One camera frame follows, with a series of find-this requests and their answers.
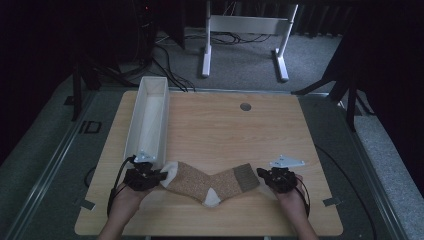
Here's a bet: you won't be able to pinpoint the dark computer tower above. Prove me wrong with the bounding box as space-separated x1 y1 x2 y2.
132 0 158 66

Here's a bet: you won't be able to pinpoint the brown sock with plain cuff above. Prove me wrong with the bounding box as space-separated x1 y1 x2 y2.
159 160 261 209

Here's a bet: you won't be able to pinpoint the hand-held gripper cable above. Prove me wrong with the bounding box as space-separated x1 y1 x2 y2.
294 176 312 218
106 155 137 218

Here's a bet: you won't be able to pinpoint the black stand with splayed legs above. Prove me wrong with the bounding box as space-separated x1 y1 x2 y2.
291 33 360 133

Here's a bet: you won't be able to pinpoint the white fabric storage box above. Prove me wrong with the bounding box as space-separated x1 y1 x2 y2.
122 75 171 169

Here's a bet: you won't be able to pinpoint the black cables under white stand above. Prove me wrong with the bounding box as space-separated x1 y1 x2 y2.
185 30 273 46

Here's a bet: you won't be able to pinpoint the black stand with thin legs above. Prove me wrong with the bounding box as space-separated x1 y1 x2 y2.
71 61 102 122

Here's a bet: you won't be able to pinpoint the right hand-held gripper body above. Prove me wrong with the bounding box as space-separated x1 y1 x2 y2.
268 154 306 194

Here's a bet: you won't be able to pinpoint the black floor cable bundle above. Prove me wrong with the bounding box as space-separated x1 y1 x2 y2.
151 43 197 93

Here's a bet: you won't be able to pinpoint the white metal stand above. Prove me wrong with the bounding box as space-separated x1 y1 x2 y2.
201 0 300 83

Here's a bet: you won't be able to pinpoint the right hand-held gripper cable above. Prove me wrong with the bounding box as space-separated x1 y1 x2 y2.
294 176 312 218

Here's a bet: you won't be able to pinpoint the person's left hand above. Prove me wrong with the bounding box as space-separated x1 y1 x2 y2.
108 184 153 220

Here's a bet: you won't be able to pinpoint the long black cable beside table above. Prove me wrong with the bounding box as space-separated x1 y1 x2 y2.
314 145 378 240

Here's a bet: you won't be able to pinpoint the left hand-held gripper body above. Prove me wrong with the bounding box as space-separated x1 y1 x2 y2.
123 151 158 192

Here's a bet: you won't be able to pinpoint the person's right hand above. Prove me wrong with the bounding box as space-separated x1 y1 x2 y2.
274 174 310 220

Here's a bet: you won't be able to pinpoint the grey tape piece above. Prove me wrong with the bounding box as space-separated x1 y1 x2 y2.
322 196 343 207
75 198 97 212

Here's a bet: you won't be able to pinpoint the left hand-held gripper cable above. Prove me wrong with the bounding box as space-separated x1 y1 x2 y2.
106 155 137 218

